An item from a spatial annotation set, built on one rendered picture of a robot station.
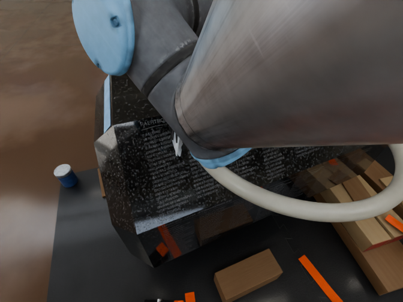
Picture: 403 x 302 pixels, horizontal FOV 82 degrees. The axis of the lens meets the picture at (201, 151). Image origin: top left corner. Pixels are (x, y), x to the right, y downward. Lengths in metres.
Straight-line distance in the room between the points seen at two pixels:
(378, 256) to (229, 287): 0.78
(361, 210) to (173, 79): 0.35
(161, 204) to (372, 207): 0.55
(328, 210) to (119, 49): 0.36
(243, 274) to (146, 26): 1.12
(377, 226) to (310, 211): 1.12
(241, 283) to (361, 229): 0.67
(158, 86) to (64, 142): 1.91
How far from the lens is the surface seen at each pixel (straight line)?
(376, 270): 1.52
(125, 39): 0.25
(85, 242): 1.53
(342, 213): 0.43
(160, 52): 0.25
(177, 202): 0.76
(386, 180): 1.90
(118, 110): 0.80
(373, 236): 1.47
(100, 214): 1.58
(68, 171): 1.69
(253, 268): 1.24
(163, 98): 0.25
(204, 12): 0.34
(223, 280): 1.21
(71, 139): 2.15
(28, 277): 1.61
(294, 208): 0.40
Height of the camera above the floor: 1.31
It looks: 47 degrees down
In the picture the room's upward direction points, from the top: straight up
